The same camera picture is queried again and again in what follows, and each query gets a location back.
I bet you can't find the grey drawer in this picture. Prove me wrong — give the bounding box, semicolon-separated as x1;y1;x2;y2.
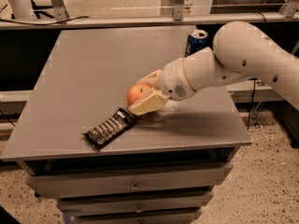
75;208;202;224
27;162;233;198
58;189;213;217

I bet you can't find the metal bracket post left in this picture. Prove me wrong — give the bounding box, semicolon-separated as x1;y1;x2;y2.
50;0;69;21

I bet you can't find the black hanging cable right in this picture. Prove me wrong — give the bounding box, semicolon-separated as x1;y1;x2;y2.
247;77;261;131

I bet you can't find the red orange apple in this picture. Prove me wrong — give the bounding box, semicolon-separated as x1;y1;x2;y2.
127;83;151;105

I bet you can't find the white pipe background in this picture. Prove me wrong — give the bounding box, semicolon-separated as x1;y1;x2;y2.
7;0;36;20

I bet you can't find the metal bracket post centre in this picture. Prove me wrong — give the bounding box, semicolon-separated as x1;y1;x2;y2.
173;0;185;21

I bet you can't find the black rxbar chocolate wrapper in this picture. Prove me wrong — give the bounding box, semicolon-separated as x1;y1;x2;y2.
84;108;136;150

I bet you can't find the bottom grey drawer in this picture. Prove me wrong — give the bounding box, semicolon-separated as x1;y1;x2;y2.
75;208;202;224

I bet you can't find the grey metal rail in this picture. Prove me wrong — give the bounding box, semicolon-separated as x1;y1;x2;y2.
0;12;299;30

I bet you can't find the black cable on rail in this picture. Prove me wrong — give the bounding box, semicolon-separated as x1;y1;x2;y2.
0;15;91;26

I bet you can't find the grey drawer cabinet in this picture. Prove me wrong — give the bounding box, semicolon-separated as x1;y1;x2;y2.
2;26;250;224

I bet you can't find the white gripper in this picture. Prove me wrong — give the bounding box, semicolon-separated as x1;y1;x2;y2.
128;58;195;116

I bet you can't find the top grey drawer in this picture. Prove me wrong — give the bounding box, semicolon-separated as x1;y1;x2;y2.
27;162;233;198

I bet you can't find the blue pepsi soda can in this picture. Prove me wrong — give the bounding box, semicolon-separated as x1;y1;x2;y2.
185;30;208;57

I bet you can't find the metal bracket post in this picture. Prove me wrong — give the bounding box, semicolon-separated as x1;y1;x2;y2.
173;0;185;21
50;0;69;21

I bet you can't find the middle grey drawer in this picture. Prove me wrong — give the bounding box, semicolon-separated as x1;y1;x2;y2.
58;189;213;217

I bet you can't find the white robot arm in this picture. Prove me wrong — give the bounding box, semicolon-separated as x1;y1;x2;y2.
129;21;299;116

